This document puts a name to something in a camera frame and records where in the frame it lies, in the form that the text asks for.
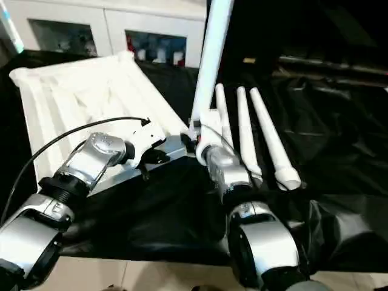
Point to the white plastic table top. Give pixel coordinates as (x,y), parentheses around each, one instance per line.
(79,97)

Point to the black mat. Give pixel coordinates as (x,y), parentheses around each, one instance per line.
(170,212)

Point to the white cabinet with glass doors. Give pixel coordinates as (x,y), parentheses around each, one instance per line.
(115,24)

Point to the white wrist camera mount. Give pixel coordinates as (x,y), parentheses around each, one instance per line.
(209,130)
(145,136)

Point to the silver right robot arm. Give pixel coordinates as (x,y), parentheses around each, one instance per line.
(254,224)

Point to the black metal bar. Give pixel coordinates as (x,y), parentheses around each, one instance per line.
(333,65)

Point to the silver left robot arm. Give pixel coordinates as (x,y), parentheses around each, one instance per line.
(66,188)

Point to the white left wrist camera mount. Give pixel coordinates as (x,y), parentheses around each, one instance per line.
(145,136)

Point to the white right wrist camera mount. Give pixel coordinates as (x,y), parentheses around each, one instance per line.
(209,130)

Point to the white plastic table leg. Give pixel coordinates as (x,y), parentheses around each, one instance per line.
(212,60)
(247,133)
(223,115)
(273,139)

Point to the small gold tag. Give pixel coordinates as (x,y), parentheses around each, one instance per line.
(248,60)

